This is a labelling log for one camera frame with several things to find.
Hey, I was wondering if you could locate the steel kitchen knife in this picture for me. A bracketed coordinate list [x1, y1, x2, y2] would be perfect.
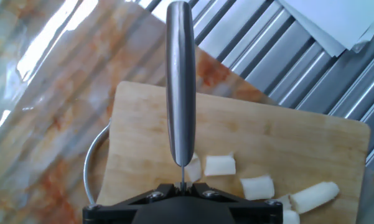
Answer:
[165, 1, 197, 191]

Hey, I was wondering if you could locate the wooden cutting board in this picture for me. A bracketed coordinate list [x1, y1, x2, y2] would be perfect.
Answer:
[96, 80, 372, 224]

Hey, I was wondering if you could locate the short white scallion piece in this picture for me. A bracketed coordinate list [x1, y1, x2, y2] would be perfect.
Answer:
[203, 154, 237, 177]
[276, 194, 292, 211]
[240, 174, 276, 201]
[282, 210, 301, 224]
[290, 181, 341, 215]

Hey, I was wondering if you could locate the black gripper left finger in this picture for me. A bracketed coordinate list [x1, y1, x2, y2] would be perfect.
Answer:
[82, 183, 183, 224]

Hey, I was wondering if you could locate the white scallion stalk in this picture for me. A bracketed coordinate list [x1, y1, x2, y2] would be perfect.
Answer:
[185, 152, 203, 183]

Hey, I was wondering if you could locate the orange marble pattern mat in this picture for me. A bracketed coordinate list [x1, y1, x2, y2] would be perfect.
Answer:
[0, 0, 374, 224]

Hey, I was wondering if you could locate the steel ring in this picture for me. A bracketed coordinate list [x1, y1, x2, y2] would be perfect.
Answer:
[83, 119, 111, 206]

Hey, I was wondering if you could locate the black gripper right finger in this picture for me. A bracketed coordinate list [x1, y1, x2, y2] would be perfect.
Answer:
[184, 182, 283, 224]

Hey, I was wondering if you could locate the white paper stack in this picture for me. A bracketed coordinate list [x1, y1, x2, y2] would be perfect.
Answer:
[276, 0, 374, 58]

